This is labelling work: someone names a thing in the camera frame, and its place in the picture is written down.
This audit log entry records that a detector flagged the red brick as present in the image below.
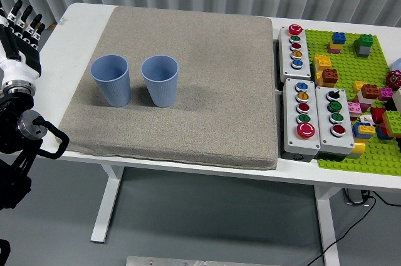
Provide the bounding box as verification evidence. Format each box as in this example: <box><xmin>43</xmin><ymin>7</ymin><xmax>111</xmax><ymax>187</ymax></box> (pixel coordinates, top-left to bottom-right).
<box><xmin>370</xmin><ymin>107</ymin><xmax>388</xmax><ymax>125</ymax></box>

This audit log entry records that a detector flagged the magenta brick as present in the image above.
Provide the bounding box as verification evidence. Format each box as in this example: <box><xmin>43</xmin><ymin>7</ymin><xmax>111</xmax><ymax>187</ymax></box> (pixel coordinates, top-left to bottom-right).
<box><xmin>378</xmin><ymin>87</ymin><xmax>394</xmax><ymax>101</ymax></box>

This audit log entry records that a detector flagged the yellow cylinder brick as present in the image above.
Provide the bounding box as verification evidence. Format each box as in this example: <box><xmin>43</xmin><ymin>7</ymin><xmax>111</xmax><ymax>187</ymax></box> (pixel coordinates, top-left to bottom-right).
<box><xmin>347</xmin><ymin>139</ymin><xmax>367</xmax><ymax>159</ymax></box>

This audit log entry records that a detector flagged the red valve handwheel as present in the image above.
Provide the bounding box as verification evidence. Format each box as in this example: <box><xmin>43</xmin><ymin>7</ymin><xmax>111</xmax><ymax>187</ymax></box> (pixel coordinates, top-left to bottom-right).
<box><xmin>385</xmin><ymin>71</ymin><xmax>401</xmax><ymax>89</ymax></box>

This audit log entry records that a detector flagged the black floor cable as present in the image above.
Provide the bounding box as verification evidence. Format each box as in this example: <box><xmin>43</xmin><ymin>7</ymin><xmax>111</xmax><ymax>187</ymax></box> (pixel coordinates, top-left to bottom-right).
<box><xmin>308</xmin><ymin>190</ymin><xmax>401</xmax><ymax>266</ymax></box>

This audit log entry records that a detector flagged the brown brick on yellow brick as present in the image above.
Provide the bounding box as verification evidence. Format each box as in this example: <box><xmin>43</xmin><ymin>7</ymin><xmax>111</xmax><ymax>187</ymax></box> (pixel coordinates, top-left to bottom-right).
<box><xmin>316</xmin><ymin>68</ymin><xmax>340</xmax><ymax>88</ymax></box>

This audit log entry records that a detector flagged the silver metal plate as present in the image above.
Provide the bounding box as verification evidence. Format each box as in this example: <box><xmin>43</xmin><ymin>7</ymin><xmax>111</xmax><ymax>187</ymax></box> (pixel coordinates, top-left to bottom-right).
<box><xmin>126</xmin><ymin>255</ymin><xmax>263</xmax><ymax>266</ymax></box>

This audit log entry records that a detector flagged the large green orange brick pile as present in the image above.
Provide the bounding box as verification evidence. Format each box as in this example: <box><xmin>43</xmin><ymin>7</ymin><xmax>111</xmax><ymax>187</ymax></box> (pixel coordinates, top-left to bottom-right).
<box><xmin>381</xmin><ymin>110</ymin><xmax>401</xmax><ymax>138</ymax></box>

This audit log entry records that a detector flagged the grey-brown padded mat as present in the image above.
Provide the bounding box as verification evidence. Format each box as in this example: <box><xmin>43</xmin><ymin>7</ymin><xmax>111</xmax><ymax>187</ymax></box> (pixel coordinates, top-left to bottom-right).
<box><xmin>58</xmin><ymin>6</ymin><xmax>279</xmax><ymax>171</ymax></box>

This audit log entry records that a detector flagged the white table leg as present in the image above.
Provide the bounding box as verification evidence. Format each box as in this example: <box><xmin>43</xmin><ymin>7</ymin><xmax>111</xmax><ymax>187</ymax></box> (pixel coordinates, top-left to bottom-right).
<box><xmin>90</xmin><ymin>165</ymin><xmax>125</xmax><ymax>244</ymax></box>
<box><xmin>313</xmin><ymin>185</ymin><xmax>345</xmax><ymax>266</ymax></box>

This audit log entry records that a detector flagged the grey box with selector switch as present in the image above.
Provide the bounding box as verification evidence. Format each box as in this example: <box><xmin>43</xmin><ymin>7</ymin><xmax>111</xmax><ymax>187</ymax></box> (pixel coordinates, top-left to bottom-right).
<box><xmin>315</xmin><ymin>86</ymin><xmax>356</xmax><ymax>160</ymax></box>

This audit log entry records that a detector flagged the grey five-button control box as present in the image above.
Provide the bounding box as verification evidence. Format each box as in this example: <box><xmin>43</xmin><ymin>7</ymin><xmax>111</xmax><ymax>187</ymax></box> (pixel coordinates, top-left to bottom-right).
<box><xmin>278</xmin><ymin>24</ymin><xmax>312</xmax><ymax>81</ymax></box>
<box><xmin>281</xmin><ymin>78</ymin><xmax>321</xmax><ymax>163</ymax></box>

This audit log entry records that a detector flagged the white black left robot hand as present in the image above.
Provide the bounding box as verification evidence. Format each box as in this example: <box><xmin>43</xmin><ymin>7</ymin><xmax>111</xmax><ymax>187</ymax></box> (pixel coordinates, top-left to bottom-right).
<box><xmin>0</xmin><ymin>0</ymin><xmax>46</xmax><ymax>84</ymax></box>

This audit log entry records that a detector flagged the brown white pink brick stack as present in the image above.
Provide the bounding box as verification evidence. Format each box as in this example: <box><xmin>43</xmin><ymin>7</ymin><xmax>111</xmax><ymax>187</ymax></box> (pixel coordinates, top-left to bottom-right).
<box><xmin>358</xmin><ymin>83</ymin><xmax>380</xmax><ymax>113</ymax></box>

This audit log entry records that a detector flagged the green studded baseplate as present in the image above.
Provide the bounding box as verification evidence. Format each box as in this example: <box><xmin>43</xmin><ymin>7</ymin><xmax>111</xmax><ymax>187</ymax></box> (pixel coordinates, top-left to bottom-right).
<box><xmin>304</xmin><ymin>29</ymin><xmax>401</xmax><ymax>176</ymax></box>

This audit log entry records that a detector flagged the green grey brick stack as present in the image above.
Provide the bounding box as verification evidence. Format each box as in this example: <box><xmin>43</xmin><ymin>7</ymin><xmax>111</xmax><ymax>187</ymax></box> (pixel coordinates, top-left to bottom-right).
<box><xmin>353</xmin><ymin>34</ymin><xmax>374</xmax><ymax>58</ymax></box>

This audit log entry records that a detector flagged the grey floor power strip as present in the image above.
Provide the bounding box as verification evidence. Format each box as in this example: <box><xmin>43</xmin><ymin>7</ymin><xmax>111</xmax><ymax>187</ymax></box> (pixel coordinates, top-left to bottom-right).
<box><xmin>343</xmin><ymin>187</ymin><xmax>372</xmax><ymax>207</ymax></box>

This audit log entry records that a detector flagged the blue and yellow brick stack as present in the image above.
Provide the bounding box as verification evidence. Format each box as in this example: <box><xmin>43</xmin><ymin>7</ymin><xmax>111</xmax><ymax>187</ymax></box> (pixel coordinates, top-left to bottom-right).
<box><xmin>352</xmin><ymin>121</ymin><xmax>377</xmax><ymax>139</ymax></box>

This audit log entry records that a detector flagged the blue ribbed cup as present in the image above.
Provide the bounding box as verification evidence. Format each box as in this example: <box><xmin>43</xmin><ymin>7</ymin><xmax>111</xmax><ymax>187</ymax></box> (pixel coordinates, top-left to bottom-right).
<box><xmin>90</xmin><ymin>54</ymin><xmax>130</xmax><ymax>108</ymax></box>
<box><xmin>140</xmin><ymin>54</ymin><xmax>180</xmax><ymax>108</ymax></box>

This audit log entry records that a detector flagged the white box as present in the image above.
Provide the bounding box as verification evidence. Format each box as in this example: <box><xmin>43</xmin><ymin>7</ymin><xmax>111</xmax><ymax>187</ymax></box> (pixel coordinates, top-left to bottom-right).
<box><xmin>391</xmin><ymin>88</ymin><xmax>401</xmax><ymax>113</ymax></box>

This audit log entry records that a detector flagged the blue yellow pink brick stack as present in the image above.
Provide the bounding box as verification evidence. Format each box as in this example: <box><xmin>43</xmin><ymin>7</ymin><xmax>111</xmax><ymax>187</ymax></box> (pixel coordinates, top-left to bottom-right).
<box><xmin>327</xmin><ymin>31</ymin><xmax>347</xmax><ymax>54</ymax></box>

